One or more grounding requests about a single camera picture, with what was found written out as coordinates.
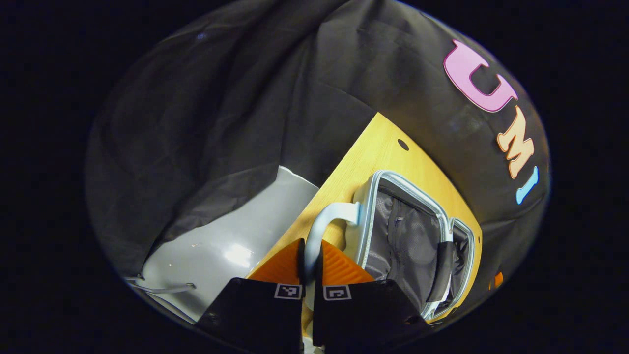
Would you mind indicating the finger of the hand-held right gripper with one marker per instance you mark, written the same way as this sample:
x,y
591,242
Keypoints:
x,y
497,280

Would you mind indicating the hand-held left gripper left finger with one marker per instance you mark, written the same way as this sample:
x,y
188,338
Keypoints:
x,y
300,265

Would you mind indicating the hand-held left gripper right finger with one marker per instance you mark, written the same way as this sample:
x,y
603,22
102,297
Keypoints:
x,y
319,268

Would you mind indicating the light blue suitcase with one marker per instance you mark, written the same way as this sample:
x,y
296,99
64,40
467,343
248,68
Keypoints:
x,y
413,236

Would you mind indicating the black backdrop cloth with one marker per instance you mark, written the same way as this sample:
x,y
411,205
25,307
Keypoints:
x,y
221,123

